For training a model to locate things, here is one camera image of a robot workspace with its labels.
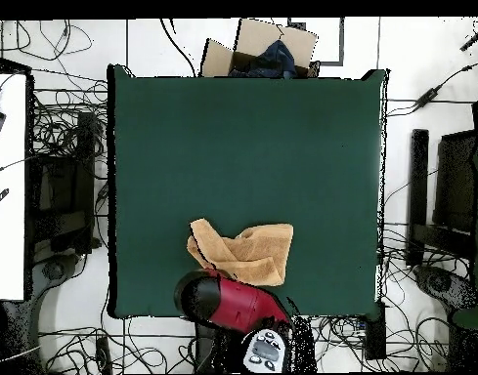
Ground open cardboard box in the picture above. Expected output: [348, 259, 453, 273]
[200, 18, 321, 79]

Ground small black box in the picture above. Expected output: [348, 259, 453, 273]
[364, 304, 387, 361]

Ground tangled black cables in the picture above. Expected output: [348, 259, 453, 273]
[378, 222, 458, 373]
[27, 69, 109, 165]

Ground dark green table cloth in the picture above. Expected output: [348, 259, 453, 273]
[107, 63, 388, 319]

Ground tan terry towel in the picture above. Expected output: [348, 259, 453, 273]
[186, 218, 295, 288]

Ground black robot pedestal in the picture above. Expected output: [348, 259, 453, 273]
[193, 320, 225, 375]

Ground black power adapter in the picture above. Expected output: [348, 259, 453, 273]
[413, 86, 443, 112]

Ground black floor equipment lump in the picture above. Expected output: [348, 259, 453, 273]
[413, 264, 478, 314]
[37, 253, 80, 283]

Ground white desk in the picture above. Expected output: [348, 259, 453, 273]
[0, 71, 29, 302]

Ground black metal stand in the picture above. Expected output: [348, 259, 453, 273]
[28, 110, 100, 257]
[406, 128, 478, 268]

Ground black rod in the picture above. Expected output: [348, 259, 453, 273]
[458, 22, 478, 53]

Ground dark blue garment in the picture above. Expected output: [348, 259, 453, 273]
[228, 39, 298, 79]

